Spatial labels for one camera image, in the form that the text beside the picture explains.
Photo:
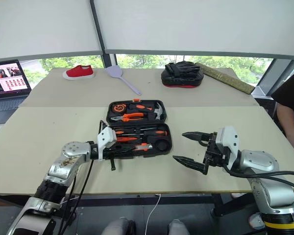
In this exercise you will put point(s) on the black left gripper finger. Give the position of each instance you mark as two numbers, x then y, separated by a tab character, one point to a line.
126	154
126	148

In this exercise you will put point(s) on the orange and black tape measure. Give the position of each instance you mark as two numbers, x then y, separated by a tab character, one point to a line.
118	108

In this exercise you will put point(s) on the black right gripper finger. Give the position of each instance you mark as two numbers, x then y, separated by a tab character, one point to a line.
189	163
198	137

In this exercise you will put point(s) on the orange utility knife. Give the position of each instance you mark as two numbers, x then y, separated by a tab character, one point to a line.
127	139

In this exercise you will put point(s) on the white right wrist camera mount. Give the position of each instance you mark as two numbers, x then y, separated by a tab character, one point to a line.
226	139

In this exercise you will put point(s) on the black and orange screwdriver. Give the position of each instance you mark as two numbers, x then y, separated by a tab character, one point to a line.
155	133

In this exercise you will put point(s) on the grey rounded shape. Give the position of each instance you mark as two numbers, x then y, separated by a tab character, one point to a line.
177	227
117	226

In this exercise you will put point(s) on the red slip-on shoe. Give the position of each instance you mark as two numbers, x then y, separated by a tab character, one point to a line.
79	72

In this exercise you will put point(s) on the black tool case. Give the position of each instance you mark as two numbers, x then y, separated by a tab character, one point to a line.
161	147

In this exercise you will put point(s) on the rolled olive green mat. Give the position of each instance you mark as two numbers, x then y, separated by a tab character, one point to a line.
225	78

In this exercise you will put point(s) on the black table frame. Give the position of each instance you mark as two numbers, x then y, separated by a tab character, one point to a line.
186	199

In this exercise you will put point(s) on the white roller blind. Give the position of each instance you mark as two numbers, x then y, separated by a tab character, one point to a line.
44	27
198	24

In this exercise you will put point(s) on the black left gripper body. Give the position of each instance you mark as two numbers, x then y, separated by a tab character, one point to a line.
110	153

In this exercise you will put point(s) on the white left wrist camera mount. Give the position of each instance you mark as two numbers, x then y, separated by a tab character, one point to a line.
106	137

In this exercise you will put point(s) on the white sneaker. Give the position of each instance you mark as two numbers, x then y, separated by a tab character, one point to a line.
256	220

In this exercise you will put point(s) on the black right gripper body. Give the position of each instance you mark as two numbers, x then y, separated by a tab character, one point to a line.
214	151

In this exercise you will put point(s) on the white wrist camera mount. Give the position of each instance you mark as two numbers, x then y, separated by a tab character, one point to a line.
226	139
106	137

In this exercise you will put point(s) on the black and red boxing pad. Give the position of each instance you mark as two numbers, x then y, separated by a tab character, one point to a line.
182	77

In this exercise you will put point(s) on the open grey laptop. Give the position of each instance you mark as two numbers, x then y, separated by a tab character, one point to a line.
5	78

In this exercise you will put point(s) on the dark grey window mullion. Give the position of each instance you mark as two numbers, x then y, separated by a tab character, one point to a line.
98	29

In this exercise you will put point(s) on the grey plastic spatula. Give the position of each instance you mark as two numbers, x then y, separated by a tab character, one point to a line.
115	71

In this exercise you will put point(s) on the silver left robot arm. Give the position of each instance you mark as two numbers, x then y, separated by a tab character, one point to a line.
73	149

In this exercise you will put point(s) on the orange and silver hand tool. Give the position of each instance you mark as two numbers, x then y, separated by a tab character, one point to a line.
143	147

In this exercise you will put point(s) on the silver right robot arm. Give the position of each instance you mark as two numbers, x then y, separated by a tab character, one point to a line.
259	159

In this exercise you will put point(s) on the person bare forearm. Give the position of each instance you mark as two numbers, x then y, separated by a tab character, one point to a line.
290	127

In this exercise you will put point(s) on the person in black shirt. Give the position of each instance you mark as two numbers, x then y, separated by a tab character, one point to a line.
292	88

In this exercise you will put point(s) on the silver claw hammer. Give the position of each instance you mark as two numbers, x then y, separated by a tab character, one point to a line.
158	111

